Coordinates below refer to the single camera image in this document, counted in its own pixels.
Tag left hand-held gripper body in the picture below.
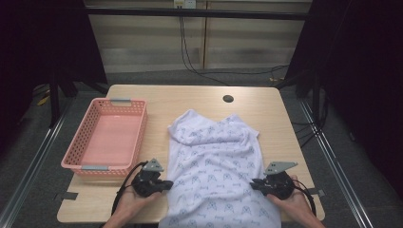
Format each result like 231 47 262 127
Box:
131 158 164 199

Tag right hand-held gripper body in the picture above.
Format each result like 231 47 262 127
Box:
263 161 298 201

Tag white printed shirt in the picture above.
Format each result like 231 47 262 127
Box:
158 108 282 228

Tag pink plastic basket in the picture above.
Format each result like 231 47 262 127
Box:
60 97 148 177

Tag person's left hand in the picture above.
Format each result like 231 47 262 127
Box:
115 184 163 223

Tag person's right hand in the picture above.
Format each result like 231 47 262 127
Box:
265 175 316 223

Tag dark tape strip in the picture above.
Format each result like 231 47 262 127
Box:
306 187 326 198
53 191 79 201

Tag black metal stand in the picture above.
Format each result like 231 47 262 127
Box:
47 63 62 129
296 71 321 123

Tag yellow floor item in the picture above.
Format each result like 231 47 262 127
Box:
35 94 51 107

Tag black curtain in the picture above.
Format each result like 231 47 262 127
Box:
283 0 403 194
0 0 108 156

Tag black horizontal bar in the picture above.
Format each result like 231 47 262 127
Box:
85 8 313 22

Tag right hand-held gripper black cable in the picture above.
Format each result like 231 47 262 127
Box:
293 179 317 218

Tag aluminium floor rail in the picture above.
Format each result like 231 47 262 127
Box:
0 101 76 228
298 99 375 228

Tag black floor cables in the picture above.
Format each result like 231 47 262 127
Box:
290 94 329 149

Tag black hanging wall cable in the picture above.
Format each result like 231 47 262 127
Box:
179 15 289 86

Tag white wall socket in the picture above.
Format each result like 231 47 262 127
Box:
173 0 198 10

